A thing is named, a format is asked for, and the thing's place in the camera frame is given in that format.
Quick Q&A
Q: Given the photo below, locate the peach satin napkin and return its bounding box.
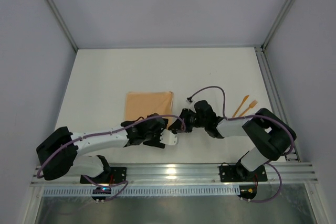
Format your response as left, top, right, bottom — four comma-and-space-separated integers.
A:
124, 91, 174, 121

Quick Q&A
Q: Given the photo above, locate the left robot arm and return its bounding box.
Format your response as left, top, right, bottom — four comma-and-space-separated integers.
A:
36, 113, 169, 180

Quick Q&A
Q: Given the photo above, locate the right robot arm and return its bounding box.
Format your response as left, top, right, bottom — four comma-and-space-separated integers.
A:
169, 100, 297, 182

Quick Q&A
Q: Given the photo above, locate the orange plastic knife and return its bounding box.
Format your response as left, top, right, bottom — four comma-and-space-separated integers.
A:
232, 95, 249, 118

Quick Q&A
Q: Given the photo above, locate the orange plastic fork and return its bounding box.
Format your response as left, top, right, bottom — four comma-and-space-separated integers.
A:
236, 100, 258, 117

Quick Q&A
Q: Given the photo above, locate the left controller board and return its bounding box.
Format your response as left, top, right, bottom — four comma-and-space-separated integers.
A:
91, 187, 111, 203

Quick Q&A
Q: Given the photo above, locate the controller board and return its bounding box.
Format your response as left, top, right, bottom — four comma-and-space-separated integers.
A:
238, 186, 257, 202
91, 187, 111, 203

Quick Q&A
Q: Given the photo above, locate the right controller board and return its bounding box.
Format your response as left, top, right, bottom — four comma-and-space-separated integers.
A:
238, 186, 257, 202

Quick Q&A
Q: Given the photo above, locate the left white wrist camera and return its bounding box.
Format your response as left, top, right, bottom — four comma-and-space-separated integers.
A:
160, 129, 178, 146

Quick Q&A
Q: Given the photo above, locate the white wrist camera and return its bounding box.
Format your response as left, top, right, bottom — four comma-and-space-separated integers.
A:
160, 129, 178, 146
186, 97, 195, 111

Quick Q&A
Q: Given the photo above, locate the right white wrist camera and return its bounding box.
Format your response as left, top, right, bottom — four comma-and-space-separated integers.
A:
186, 97, 195, 111

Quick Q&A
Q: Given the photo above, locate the aluminium front rail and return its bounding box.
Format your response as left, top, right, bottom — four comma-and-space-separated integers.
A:
30, 163, 320, 187

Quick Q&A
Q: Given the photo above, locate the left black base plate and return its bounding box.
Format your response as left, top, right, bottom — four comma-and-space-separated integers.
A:
89, 166, 127, 184

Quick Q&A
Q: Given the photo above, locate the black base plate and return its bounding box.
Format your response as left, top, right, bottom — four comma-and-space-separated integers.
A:
89, 166, 127, 184
218, 163, 268, 182

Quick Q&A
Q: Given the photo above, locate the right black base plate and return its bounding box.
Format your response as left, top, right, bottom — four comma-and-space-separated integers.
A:
218, 163, 268, 182

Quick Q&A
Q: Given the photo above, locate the right aluminium side rail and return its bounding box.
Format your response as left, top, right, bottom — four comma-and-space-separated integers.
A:
253, 46, 301, 162

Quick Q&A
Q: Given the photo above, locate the slotted grey cable duct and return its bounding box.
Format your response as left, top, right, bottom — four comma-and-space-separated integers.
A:
43, 185, 239, 197

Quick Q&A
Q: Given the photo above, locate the left aluminium corner post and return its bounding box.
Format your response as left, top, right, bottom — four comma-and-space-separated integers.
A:
44, 0, 79, 52

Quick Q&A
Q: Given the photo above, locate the aluminium corner post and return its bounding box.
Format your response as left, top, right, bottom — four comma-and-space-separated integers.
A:
261, 0, 296, 50
44, 0, 79, 52

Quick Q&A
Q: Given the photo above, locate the right aluminium corner post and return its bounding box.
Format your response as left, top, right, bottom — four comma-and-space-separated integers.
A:
261, 0, 296, 50

